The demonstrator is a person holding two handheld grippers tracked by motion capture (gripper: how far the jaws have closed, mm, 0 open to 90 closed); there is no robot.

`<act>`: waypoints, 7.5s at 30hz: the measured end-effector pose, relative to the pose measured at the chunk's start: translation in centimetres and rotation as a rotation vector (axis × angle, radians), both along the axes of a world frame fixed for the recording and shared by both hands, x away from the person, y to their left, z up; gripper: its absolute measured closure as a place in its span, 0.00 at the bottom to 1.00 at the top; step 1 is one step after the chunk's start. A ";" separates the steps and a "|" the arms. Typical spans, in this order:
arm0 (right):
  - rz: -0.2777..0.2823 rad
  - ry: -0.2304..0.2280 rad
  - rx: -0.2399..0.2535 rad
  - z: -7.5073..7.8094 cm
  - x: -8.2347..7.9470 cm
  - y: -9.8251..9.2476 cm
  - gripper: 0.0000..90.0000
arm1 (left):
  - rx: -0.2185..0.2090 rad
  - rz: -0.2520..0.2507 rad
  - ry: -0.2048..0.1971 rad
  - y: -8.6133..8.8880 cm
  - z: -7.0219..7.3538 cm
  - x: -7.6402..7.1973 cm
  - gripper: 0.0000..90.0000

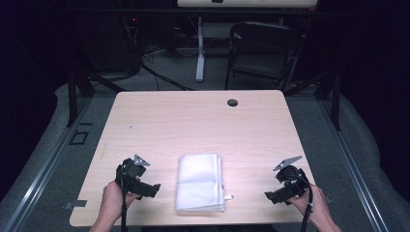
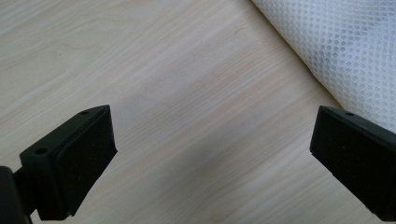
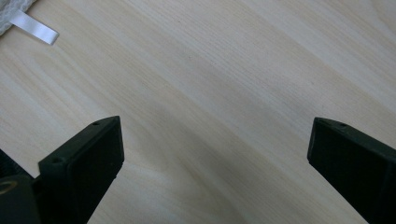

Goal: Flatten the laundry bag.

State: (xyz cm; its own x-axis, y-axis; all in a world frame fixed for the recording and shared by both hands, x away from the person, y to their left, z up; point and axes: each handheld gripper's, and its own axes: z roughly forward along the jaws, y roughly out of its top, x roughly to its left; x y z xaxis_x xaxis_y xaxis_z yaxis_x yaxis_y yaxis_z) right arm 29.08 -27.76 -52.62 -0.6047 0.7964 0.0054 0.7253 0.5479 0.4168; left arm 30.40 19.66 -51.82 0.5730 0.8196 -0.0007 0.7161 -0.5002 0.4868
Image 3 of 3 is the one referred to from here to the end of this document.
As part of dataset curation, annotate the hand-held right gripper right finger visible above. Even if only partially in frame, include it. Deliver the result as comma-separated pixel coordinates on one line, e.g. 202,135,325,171
306,117,396,224

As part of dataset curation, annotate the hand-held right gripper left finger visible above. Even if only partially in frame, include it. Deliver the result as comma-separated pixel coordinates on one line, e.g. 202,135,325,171
37,115,125,224

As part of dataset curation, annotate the white cloth bag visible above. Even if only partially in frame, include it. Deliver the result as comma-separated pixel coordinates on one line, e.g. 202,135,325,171
0,0,38,35

